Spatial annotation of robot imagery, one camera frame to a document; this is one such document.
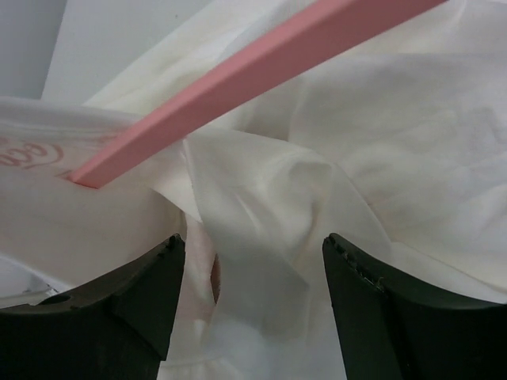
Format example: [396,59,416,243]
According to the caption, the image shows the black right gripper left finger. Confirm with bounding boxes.
[1,234,185,379]

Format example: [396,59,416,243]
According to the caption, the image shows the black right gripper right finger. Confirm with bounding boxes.
[322,234,506,379]

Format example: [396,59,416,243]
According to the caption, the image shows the white t shirt red print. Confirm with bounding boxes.
[1,1,506,379]

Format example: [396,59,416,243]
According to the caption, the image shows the pink hanger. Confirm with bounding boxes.
[69,0,439,188]

